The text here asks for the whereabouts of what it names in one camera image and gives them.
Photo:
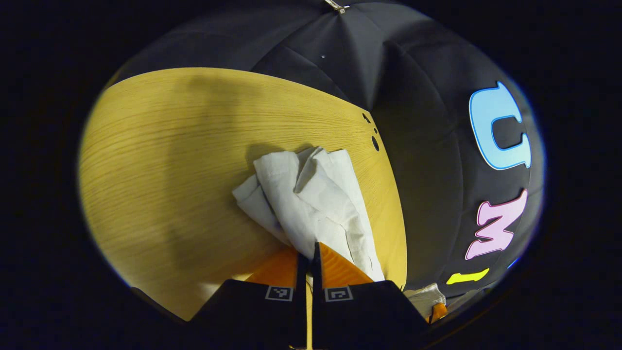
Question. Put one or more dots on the white jeans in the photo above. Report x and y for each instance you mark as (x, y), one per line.
(311, 204)

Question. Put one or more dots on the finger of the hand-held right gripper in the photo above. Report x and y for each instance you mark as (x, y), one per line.
(438, 312)

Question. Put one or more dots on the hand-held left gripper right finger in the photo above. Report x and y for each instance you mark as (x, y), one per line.
(316, 301)

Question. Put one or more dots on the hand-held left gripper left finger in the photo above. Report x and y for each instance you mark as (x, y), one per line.
(302, 301)

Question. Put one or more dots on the metal backdrop clip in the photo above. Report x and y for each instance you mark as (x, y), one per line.
(336, 6)

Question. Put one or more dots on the black backdrop cloth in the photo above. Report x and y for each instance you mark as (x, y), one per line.
(427, 184)

